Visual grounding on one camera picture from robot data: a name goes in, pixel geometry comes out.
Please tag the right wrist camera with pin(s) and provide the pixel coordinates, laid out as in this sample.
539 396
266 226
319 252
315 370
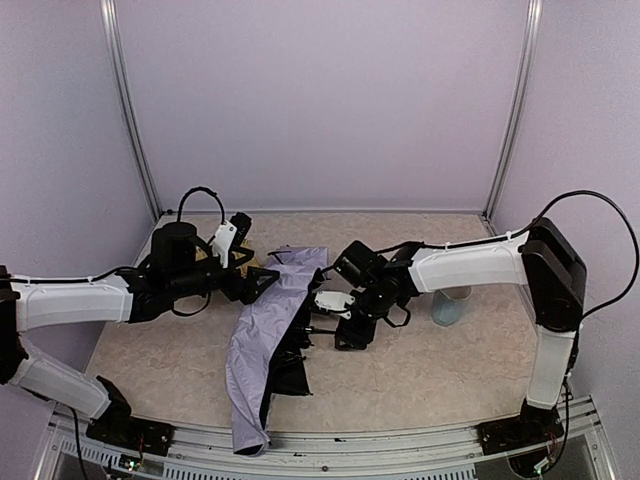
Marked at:
333 303

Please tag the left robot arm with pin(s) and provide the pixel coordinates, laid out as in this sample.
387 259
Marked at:
28 303

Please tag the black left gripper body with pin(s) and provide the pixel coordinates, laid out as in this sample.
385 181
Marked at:
236 276

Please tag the light blue mug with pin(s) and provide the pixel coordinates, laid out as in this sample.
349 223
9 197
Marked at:
449 305

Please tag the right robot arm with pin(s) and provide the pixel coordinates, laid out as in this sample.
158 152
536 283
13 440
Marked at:
539 257

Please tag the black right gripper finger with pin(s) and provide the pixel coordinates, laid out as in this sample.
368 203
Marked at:
360 344
341 342

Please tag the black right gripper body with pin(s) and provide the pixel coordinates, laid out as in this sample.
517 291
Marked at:
347 329

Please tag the lavender folding umbrella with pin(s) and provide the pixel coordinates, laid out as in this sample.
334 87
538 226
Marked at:
259 330

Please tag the left aluminium corner post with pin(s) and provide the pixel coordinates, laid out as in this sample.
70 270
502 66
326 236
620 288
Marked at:
113 38

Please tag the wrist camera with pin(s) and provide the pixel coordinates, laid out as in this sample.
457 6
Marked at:
229 233
333 303

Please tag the right aluminium corner post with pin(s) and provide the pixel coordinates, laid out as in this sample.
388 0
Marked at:
525 67

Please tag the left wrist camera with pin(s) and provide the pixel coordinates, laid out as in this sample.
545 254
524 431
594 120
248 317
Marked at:
229 233

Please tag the aluminium corner post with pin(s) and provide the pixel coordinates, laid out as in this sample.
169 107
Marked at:
525 67
113 38

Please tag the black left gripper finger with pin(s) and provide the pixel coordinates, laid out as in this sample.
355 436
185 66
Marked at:
243 257
255 282

